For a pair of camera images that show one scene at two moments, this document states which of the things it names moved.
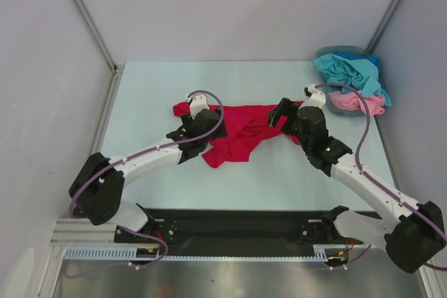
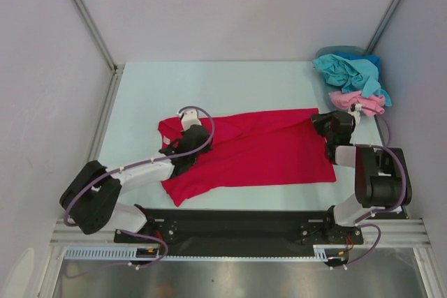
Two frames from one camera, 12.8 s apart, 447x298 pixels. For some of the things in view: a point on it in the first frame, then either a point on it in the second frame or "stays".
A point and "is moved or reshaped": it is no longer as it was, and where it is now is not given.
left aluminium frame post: x=91 y=28 stays
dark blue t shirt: x=352 y=56 stays
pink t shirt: x=351 y=101 stays
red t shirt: x=247 y=128 is moved or reshaped
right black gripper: x=284 y=116 -> x=321 y=122
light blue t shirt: x=362 y=76 stays
